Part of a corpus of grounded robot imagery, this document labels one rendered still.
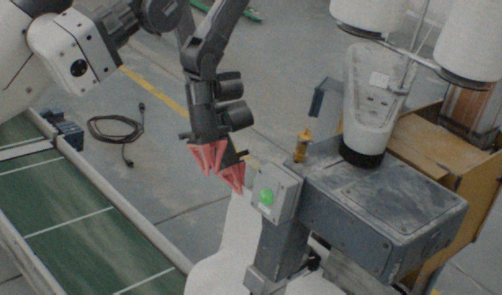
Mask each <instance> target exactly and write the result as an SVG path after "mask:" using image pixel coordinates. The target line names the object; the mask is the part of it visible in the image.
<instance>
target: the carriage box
mask: <svg viewBox="0 0 502 295"><path fill-rule="evenodd" d="M443 100H444V98H438V99H437V100H436V101H434V102H430V103H428V104H427V105H424V106H422V107H418V108H415V109H412V110H411V111H406V112H404V113H401V114H400V115H399V119H397V121H396V123H395V127H394V129H393V131H392V133H391V135H390V136H391V137H393V138H395V139H398V141H400V142H401V143H403V144H404V145H406V146H408V147H410V148H412V149H413V150H415V151H416V152H419V153H421V154H422V155H424V156H426V157H427V158H428V159H430V160H432V161H434V162H435V163H437V164H438V165H440V166H443V167H444V168H446V169H447V170H449V171H450V173H449V174H447V175H445V177H443V178H442V179H439V181H438V184H441V185H442V186H444V187H446V188H447V189H449V190H450V191H452V192H454V193H456V194H458V195H459V196H460V197H462V198H463V199H464V200H465V201H467V202H468V205H469V207H468V211H467V213H466V215H465V217H464V218H463V222H462V224H461V226H460V228H459V231H458V233H457V235H456V237H455V239H454V241H453V242H452V243H451V244H450V245H449V246H448V247H445V248H443V249H442V250H440V251H439V252H438V253H437V254H435V255H434V256H433V257H432V258H431V259H429V260H428V261H426V262H424V263H423V264H422V265H420V266H418V267H417V268H415V269H414V270H412V272H411V273H409V274H408V275H406V276H405V277H403V278H402V279H401V280H398V281H399V282H400V283H402V284H403V285H404V286H406V287H407V288H409V289H410V290H413V288H414V286H415V285H416V284H417V283H419V282H420V281H421V280H423V279H424V278H426V276H427V275H429V274H430V273H432V272H433V271H434V270H436V269H437V268H439V267H440V266H442V265H443V264H445V263H446V261H448V260H449V259H450V258H451V257H452V256H454V255H455V254H456V253H459V252H461V251H462V250H463V249H464V248H465V247H467V246H468V244H469V243H471V242H472V243H475V242H476V241H477V239H478V237H479V235H480V233H481V231H482V229H483V227H484V224H485V223H486V220H487V218H488V216H489V214H490V213H491V210H492V207H493V206H494V203H495V200H497V198H498V196H499V195H500V192H501V190H502V184H501V183H500V182H499V180H498V181H496V179H497V177H498V175H499V174H502V130H501V129H499V132H498V134H497V135H496V137H495V141H494V143H493V144H494V146H491V147H489V148H487V149H485V150H483V151H482V150H480V149H478V148H476V147H474V146H473V145H471V141H470V140H468V138H465V137H464V136H461V135H459V134H457V133H455V132H454V131H452V130H450V129H447V128H445V127H444V126H443V125H440V124H437V125H435V122H436V117H437V115H438V113H439V110H440V106H441V104H442V102H443ZM501 176H502V175H501Z"/></svg>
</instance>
